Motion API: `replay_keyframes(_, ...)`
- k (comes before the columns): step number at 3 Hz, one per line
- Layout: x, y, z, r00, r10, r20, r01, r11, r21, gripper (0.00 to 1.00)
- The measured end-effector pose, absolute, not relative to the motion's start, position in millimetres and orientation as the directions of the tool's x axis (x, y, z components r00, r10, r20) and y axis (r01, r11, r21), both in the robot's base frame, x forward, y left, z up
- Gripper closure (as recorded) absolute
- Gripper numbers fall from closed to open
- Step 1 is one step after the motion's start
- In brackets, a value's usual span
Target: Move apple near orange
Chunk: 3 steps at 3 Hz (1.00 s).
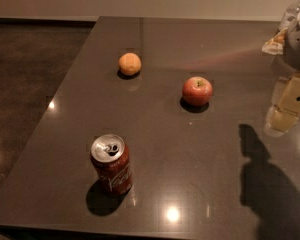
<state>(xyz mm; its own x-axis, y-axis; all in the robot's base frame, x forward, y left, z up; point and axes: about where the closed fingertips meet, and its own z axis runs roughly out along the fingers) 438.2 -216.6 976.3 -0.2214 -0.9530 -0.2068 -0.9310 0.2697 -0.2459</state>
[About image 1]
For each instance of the red soda can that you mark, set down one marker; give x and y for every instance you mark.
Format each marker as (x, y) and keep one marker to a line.
(109, 155)

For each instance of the orange fruit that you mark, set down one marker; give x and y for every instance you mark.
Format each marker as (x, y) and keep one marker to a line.
(129, 64)

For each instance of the snack bag in background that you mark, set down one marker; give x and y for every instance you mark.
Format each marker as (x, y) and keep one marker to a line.
(275, 45)

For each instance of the red apple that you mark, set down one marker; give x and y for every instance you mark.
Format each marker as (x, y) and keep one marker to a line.
(197, 91)

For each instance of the clear plastic bottle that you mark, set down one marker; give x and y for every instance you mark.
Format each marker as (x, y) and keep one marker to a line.
(289, 15)

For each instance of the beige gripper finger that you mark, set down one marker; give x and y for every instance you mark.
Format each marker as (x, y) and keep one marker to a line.
(289, 102)
(274, 121)

